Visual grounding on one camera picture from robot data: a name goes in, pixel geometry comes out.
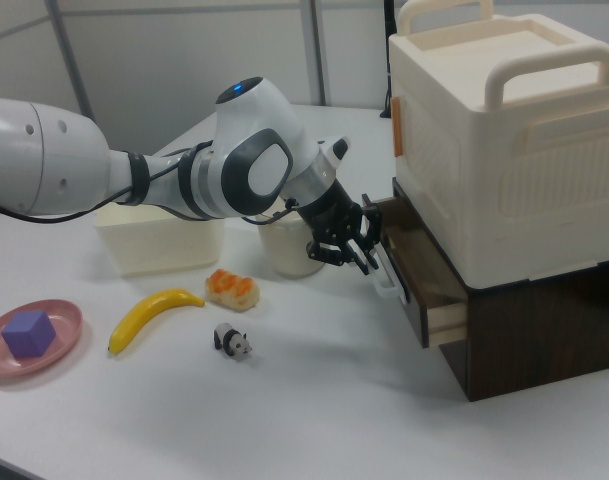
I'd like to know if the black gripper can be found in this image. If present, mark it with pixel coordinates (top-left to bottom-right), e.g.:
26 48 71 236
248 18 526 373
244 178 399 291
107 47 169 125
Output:
294 181 384 278

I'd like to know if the dark drawer with white handle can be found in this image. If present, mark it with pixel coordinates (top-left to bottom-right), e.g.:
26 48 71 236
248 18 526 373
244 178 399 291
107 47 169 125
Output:
363 195 469 350

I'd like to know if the dark wood drawer cabinet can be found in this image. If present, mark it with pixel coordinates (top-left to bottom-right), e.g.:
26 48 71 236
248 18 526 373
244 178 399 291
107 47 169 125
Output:
391 177 609 404

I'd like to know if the cream mini trash can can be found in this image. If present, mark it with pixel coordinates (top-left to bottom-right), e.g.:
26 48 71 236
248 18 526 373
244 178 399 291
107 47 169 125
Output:
257 212 328 279

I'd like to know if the orange box latch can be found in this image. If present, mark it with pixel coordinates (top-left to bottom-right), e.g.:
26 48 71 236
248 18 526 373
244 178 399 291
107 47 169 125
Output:
391 96 405 159

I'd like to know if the toy bread loaf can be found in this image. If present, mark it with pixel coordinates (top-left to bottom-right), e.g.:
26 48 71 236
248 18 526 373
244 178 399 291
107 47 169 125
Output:
204 268 262 312

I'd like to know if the small panda figurine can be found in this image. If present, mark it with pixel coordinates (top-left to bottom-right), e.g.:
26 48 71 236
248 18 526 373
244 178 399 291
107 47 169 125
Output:
213 322 254 360

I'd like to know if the black pole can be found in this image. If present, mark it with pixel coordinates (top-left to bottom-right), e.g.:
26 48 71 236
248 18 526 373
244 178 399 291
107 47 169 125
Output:
381 0 396 120

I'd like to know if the white plastic basket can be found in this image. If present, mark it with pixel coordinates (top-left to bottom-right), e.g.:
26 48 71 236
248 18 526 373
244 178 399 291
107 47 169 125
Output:
93 201 226 278

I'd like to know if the yellow toy banana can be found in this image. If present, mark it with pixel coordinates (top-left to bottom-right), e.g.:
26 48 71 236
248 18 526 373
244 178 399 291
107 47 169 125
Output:
107 288 206 357

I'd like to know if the pink plate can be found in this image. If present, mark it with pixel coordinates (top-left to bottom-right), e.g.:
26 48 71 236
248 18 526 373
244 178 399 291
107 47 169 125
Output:
0 298 84 379

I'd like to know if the purple cube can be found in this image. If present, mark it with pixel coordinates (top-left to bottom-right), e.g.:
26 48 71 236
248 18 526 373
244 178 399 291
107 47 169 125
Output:
1 310 55 359

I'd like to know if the cream storage box with handles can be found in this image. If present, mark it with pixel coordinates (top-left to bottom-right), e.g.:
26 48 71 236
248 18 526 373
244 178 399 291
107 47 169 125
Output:
387 0 609 291

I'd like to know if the grey partition post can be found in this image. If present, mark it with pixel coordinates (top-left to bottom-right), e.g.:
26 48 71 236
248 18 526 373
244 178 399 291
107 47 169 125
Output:
309 0 332 107
44 0 96 122

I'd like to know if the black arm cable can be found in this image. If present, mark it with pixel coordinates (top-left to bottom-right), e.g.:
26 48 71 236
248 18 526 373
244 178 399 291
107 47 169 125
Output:
0 144 215 226

